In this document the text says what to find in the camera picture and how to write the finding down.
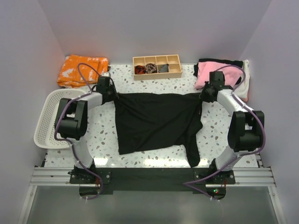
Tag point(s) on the white folded t-shirt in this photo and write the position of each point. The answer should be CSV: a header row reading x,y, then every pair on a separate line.
x,y
242,90

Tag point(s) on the black t-shirt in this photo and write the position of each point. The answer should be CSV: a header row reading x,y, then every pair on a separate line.
x,y
229,62
148,121

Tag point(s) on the black mounting base plate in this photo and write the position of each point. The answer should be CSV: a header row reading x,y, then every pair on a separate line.
x,y
106,181

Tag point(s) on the pink folded t-shirt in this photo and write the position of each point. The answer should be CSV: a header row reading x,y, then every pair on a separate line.
x,y
231,73

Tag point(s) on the orange white folded cloth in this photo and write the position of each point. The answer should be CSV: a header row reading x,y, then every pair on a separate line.
x,y
79,70

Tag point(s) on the wooden compartment tray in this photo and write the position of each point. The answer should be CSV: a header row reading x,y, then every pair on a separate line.
x,y
175,68

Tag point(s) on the orange black rolled sock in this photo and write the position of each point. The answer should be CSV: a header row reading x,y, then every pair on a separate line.
x,y
139,69

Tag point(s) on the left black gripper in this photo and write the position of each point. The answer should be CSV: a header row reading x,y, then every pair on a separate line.
x,y
115,96

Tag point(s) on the white plastic perforated basket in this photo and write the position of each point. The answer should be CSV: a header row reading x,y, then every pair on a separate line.
x,y
44,133

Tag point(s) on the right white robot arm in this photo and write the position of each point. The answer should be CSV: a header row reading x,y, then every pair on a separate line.
x,y
246,133

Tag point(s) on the brown patterned rolled sock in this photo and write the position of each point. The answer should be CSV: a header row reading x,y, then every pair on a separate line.
x,y
150,68

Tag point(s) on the black folded t-shirt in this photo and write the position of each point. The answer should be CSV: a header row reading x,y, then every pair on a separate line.
x,y
229,62

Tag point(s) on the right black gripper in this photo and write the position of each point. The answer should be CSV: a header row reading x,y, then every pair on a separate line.
x,y
202,96

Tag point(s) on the grey folded sock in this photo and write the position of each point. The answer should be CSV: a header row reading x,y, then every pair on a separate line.
x,y
163,68

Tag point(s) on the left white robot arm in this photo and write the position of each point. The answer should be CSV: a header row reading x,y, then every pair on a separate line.
x,y
72,121

